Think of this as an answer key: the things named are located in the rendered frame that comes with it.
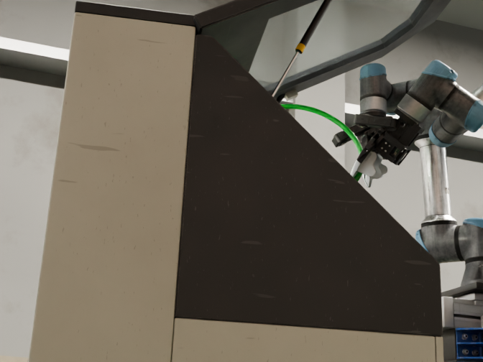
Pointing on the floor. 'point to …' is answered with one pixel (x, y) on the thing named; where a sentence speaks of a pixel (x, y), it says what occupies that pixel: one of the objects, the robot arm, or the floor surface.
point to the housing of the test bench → (116, 189)
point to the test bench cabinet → (295, 344)
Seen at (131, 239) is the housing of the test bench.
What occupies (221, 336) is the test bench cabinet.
